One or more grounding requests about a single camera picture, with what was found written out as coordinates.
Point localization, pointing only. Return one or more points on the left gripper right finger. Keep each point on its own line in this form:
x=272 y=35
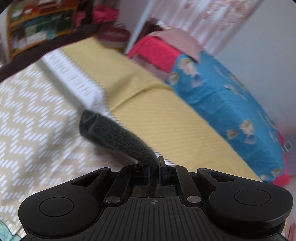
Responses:
x=180 y=178

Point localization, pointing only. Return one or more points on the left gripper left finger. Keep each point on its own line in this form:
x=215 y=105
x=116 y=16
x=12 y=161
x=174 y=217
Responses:
x=131 y=181

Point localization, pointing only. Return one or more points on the dark green knit sweater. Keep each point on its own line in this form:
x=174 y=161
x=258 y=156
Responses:
x=105 y=132

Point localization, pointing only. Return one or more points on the red clothes pile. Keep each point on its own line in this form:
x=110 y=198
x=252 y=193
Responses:
x=100 y=14

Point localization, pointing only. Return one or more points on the blue floral folded quilt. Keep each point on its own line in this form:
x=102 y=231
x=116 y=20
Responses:
x=226 y=106

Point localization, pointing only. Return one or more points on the yellow patterned bed cover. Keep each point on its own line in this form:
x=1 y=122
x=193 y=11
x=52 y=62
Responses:
x=41 y=107

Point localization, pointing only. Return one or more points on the pink cloth on quilt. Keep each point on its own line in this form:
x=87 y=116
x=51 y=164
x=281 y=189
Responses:
x=181 y=41

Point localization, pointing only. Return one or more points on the pink floral curtain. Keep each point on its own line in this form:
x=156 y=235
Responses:
x=211 y=22

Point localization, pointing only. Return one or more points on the wooden bookshelf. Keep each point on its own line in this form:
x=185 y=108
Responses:
x=30 y=23

